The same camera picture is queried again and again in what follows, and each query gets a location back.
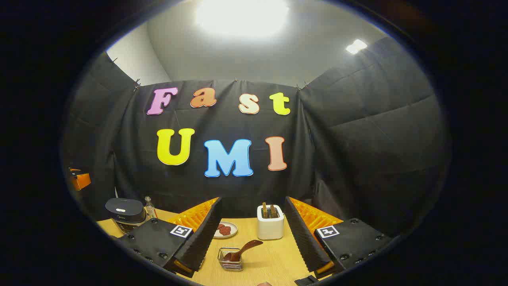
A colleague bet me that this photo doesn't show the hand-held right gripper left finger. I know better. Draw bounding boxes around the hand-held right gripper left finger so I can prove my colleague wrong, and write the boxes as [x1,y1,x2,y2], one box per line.
[117,197,223,278]

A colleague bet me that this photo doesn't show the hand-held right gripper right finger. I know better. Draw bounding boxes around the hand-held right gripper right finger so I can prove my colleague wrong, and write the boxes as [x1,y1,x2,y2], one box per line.
[284,196,393,279]

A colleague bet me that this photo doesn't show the metal wire chopstick holder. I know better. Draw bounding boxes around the metal wire chopstick holder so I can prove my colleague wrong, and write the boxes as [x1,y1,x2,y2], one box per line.
[217,247,244,272]

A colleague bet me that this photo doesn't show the brown wooden spoon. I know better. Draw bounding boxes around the brown wooden spoon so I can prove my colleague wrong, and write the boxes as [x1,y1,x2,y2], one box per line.
[223,240,264,263]

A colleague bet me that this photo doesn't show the dark grey rice cooker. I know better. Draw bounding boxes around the dark grey rice cooker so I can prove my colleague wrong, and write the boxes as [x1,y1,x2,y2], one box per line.
[105,198,148,235]

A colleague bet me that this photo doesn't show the round white plate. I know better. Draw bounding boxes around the round white plate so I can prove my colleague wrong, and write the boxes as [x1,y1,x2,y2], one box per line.
[214,221,238,239]

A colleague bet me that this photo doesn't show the white toaster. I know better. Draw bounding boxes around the white toaster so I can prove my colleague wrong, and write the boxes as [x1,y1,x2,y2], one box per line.
[257,205,285,240]

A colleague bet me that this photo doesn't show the small clear glass bottle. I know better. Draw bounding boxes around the small clear glass bottle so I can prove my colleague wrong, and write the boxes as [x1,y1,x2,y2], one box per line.
[144,196,158,219]

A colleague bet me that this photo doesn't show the black backdrop cloth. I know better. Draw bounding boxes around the black backdrop cloth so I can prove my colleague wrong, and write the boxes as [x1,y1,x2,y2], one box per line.
[63,38,451,239]

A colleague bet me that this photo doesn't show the small ceiling light panel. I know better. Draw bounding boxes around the small ceiling light panel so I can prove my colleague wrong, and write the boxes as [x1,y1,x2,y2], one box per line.
[345,39,368,55]

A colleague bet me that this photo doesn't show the large ceiling light panel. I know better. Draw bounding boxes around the large ceiling light panel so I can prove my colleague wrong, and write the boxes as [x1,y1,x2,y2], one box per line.
[194,0,290,38]

